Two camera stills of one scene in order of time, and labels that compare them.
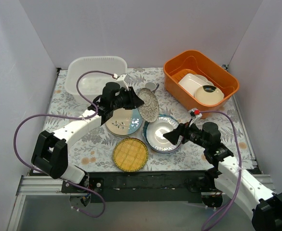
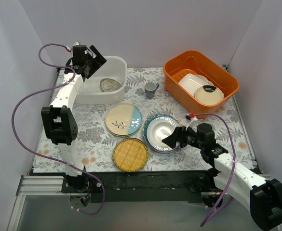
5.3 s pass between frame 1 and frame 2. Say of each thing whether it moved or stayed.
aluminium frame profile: stayed
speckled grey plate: moved
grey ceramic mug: stayed
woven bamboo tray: stayed
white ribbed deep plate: stayed
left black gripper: moved
